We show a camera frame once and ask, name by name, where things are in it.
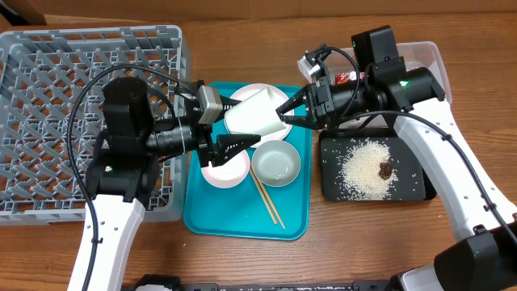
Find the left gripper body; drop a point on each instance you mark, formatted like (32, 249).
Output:
(205, 147)

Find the large white plate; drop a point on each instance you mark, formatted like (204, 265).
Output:
(279, 98)

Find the pink bowl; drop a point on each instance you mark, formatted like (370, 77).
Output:
(230, 174)

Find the grey bowl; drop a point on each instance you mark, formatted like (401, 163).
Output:
(276, 163)

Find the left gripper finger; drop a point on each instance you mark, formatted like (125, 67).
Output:
(228, 103)
(229, 145)

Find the grey dishwasher rack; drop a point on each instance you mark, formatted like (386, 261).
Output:
(51, 108)

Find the teal plastic tray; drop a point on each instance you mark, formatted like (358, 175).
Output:
(240, 212)

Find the white cup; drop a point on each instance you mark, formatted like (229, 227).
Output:
(254, 115)

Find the brown food scrap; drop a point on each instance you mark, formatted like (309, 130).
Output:
(385, 171)

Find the white rice pile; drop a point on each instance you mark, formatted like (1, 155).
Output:
(363, 174)

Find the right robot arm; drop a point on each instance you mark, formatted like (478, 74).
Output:
(482, 218)

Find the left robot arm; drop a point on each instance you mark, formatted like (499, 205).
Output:
(126, 165)

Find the red snack wrapper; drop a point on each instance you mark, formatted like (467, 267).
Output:
(345, 77)

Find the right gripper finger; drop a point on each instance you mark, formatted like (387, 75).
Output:
(299, 121)
(302, 97)

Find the clear plastic bin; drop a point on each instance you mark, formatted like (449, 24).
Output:
(424, 56)

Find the black plastic tray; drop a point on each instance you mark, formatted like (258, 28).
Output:
(335, 186)

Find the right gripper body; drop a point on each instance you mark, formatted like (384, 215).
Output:
(316, 104)

